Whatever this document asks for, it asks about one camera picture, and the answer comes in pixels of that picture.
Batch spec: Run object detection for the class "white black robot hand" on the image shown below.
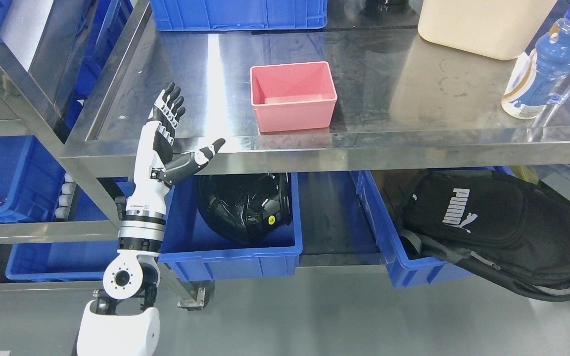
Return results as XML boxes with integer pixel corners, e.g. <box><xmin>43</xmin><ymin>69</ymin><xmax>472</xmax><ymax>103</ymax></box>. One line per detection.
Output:
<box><xmin>125</xmin><ymin>82</ymin><xmax>226</xmax><ymax>217</ymax></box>

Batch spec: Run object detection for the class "pink plastic storage box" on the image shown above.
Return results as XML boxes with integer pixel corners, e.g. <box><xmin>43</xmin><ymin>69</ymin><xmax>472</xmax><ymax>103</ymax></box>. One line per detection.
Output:
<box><xmin>250</xmin><ymin>61</ymin><xmax>338</xmax><ymax>133</ymax></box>

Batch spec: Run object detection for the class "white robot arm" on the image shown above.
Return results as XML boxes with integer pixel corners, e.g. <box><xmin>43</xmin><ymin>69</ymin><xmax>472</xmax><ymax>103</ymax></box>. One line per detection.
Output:
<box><xmin>75</xmin><ymin>208</ymin><xmax>166</xmax><ymax>356</ymax></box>

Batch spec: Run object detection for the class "steel shelf rack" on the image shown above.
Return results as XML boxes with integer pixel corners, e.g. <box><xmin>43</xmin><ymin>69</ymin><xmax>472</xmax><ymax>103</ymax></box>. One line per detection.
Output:
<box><xmin>0</xmin><ymin>0</ymin><xmax>120</xmax><ymax>291</ymax></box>

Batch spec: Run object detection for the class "blue bin left shelf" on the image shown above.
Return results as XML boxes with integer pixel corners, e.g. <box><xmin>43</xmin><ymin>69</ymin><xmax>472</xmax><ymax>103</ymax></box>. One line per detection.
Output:
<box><xmin>0</xmin><ymin>135</ymin><xmax>65</xmax><ymax>223</ymax></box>

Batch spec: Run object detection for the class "beige plastic container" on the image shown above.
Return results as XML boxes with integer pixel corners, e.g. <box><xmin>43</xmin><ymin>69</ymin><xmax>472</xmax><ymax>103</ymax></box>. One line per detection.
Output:
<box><xmin>418</xmin><ymin>0</ymin><xmax>556</xmax><ymax>60</ymax></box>

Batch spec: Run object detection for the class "blue bin with helmet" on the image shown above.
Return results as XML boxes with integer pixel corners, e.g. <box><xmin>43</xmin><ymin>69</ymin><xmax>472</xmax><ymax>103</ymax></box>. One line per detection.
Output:
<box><xmin>159</xmin><ymin>172</ymin><xmax>303</xmax><ymax>282</ymax></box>

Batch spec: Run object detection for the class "black helmet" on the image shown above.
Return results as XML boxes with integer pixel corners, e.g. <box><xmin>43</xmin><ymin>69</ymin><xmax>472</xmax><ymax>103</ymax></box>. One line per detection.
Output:
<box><xmin>194</xmin><ymin>172</ymin><xmax>293</xmax><ymax>245</ymax></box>

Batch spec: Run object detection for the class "blue bin lower left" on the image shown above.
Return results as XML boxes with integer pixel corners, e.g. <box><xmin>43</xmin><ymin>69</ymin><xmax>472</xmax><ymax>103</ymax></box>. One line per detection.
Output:
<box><xmin>5</xmin><ymin>237</ymin><xmax>118</xmax><ymax>282</ymax></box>

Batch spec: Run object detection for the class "blue bin on table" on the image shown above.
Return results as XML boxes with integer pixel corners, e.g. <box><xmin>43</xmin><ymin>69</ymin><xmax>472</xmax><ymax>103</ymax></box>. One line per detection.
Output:
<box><xmin>149</xmin><ymin>0</ymin><xmax>328</xmax><ymax>31</ymax></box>

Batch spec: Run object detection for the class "blue bin with backpack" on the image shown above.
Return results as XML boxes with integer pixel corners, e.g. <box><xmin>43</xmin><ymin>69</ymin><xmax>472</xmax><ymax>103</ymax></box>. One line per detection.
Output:
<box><xmin>356</xmin><ymin>168</ymin><xmax>513</xmax><ymax>289</ymax></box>

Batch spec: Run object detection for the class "stainless steel table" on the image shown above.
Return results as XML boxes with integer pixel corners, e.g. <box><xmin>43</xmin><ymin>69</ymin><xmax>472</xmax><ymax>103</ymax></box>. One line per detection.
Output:
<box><xmin>60</xmin><ymin>0</ymin><xmax>570</xmax><ymax>311</ymax></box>

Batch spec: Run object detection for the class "black Puma backpack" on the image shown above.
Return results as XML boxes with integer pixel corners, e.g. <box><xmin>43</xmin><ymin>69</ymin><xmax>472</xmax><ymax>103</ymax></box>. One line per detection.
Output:
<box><xmin>399</xmin><ymin>169</ymin><xmax>570</xmax><ymax>302</ymax></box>

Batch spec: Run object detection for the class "blue drink bottle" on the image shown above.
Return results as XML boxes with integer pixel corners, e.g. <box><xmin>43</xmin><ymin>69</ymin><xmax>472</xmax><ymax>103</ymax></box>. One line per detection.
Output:
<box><xmin>501</xmin><ymin>7</ymin><xmax>570</xmax><ymax>120</ymax></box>

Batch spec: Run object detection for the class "clear water bottle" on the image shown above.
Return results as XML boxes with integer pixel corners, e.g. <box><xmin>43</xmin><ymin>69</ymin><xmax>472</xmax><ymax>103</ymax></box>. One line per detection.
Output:
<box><xmin>527</xmin><ymin>73</ymin><xmax>570</xmax><ymax>141</ymax></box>

